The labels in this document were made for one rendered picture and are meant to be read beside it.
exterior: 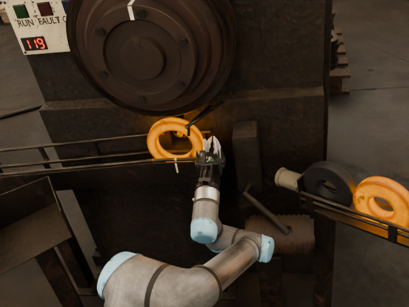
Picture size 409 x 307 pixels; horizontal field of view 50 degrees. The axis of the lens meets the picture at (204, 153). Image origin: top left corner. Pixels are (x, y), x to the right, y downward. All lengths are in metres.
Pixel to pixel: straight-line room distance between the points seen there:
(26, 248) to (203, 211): 0.59
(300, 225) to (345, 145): 1.27
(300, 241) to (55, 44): 0.99
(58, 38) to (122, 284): 0.83
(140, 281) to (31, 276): 1.37
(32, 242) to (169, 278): 0.68
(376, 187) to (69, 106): 1.01
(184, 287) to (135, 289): 0.11
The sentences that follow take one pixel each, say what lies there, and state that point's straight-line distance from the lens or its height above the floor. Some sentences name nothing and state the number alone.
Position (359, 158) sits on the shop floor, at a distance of 2.56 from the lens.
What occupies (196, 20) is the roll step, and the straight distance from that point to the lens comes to 1.16.
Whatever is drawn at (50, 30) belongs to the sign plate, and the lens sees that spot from 1.49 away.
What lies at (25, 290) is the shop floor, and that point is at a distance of 2.25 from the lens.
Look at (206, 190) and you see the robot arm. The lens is 1.27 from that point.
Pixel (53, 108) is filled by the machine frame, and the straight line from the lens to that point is 1.60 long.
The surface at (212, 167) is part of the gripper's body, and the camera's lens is 1.30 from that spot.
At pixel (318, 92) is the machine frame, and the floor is 0.87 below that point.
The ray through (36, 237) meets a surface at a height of 0.60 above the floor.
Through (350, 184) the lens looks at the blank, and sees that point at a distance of 1.25.
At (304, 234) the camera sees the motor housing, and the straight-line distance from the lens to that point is 1.43.
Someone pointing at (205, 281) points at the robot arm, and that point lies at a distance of 0.98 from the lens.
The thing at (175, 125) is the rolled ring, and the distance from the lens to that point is 1.39.
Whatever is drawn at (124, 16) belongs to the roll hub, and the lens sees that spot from 1.14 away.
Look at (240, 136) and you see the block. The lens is 1.36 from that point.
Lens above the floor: 1.58
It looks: 37 degrees down
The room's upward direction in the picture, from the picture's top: 10 degrees counter-clockwise
